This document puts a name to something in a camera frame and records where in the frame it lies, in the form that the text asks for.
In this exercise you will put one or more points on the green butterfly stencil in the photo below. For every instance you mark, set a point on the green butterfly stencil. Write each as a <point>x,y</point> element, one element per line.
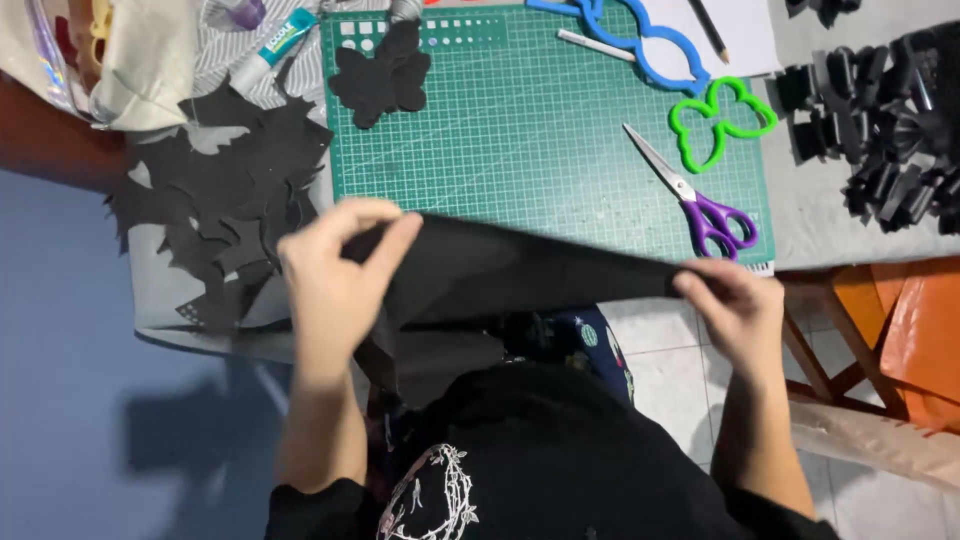
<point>720,124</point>

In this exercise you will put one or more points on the black felt butterfly cutout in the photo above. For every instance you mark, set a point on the black felt butterfly cutout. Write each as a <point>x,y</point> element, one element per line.
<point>382,79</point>

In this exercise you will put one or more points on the green cutting mat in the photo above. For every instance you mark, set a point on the green cutting mat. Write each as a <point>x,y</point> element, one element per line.
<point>536,127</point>

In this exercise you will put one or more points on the black felt sheet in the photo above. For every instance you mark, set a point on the black felt sheet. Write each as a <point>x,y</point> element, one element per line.
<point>487,281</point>

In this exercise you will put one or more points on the beige cloth bag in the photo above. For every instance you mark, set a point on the beige cloth bag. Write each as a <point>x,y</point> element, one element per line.
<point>127,60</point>

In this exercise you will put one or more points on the white paper sheet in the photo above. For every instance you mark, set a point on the white paper sheet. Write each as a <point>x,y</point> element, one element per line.
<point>739,37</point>

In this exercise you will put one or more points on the pile of black felt bows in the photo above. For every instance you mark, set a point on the pile of black felt bows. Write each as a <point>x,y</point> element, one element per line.
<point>885,127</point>

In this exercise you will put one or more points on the person's patterned dark trousers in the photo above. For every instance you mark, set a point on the person's patterned dark trousers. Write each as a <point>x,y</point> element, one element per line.
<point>585,345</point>

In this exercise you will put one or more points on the white pen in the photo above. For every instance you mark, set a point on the white pen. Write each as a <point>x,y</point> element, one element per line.
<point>596,45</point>

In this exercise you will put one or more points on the blue butterfly stencil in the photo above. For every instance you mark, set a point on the blue butterfly stencil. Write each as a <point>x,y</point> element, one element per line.
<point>645,41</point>

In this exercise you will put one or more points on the person's right fingers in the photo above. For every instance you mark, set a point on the person's right fingers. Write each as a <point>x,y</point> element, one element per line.
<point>694,289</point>

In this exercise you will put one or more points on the person's black printed shirt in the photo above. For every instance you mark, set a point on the person's black printed shirt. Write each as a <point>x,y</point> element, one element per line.
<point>555,465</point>

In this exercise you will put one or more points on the pile of black felt scraps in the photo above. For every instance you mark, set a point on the pile of black felt scraps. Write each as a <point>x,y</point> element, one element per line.
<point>225,202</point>

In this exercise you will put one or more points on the white glue stick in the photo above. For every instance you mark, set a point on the white glue stick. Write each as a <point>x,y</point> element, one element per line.
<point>270,49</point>

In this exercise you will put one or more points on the black pencil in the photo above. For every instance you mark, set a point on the black pencil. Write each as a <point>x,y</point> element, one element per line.
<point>710,30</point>

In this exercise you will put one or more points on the wooden stool with orange bag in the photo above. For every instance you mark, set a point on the wooden stool with orange bag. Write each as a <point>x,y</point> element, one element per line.
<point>900,330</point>

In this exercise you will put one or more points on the person's left hand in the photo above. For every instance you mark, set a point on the person's left hand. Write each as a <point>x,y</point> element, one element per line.
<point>330,289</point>

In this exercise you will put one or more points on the purple capped bottle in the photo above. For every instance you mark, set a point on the purple capped bottle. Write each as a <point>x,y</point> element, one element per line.
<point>241,13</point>

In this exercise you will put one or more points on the person's right hand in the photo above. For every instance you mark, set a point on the person's right hand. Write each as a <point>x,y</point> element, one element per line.
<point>739,315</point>

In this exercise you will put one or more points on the grey striped cloth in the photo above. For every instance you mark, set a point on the grey striped cloth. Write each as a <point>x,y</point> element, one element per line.
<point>300,67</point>

